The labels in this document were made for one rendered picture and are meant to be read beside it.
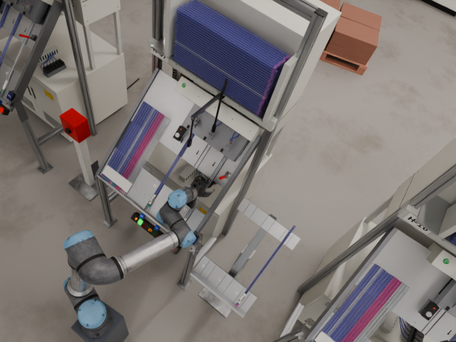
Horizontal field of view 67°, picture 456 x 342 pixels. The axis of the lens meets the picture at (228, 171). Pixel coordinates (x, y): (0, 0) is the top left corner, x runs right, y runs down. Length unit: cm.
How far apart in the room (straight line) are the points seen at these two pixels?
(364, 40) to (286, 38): 295
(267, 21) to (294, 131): 211
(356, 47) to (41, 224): 370
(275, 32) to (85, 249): 117
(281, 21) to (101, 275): 124
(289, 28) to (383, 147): 260
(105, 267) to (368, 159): 293
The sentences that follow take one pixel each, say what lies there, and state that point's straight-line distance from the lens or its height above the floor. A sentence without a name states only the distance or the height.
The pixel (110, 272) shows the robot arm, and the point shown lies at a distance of 142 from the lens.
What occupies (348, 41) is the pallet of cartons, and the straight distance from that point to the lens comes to 447.
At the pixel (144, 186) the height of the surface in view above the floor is 80.
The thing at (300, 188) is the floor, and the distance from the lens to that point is 319.
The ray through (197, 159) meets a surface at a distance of 186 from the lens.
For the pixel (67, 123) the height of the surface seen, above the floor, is 76.
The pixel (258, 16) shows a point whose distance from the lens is 162.
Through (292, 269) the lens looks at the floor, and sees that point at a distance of 283.
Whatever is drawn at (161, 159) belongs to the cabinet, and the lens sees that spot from 231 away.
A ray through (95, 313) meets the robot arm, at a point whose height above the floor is 78.
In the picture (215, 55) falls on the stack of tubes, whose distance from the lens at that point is 158.
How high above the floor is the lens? 251
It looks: 55 degrees down
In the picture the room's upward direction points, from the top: 18 degrees clockwise
